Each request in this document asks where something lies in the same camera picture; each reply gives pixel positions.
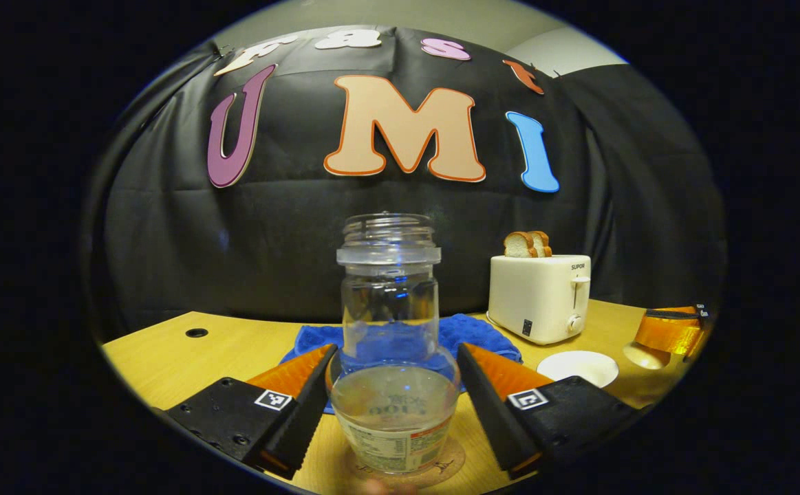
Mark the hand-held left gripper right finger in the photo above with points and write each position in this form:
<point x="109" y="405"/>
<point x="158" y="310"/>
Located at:
<point x="492" y="419"/>

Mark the cream toaster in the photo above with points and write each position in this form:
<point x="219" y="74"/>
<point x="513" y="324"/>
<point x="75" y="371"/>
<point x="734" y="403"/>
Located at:
<point x="530" y="295"/>

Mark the clear water bottle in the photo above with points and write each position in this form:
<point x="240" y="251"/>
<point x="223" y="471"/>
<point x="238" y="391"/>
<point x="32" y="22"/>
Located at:
<point x="393" y="412"/>

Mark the blue towel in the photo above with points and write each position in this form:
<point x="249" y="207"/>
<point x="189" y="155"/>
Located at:
<point x="482" y="333"/>

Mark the cream teacup lid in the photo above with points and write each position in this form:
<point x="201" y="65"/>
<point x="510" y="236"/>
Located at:
<point x="644" y="357"/>

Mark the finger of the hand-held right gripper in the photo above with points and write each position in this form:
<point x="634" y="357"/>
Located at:
<point x="671" y="333"/>

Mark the black backdrop cloth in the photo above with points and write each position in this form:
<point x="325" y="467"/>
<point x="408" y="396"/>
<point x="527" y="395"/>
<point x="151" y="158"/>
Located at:
<point x="289" y="227"/>

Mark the black table grommet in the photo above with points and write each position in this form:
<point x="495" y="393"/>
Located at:
<point x="197" y="333"/>

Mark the toast bread slice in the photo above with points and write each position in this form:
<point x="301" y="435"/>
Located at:
<point x="544" y="244"/>
<point x="518" y="245"/>

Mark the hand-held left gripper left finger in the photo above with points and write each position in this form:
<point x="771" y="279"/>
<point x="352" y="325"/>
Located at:
<point x="307" y="419"/>

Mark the round cork coaster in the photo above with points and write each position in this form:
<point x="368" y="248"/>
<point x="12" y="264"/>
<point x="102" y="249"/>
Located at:
<point x="451" y="457"/>

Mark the cream teacup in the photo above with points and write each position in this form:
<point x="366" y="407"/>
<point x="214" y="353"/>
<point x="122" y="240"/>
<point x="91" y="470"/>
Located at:
<point x="578" y="368"/>

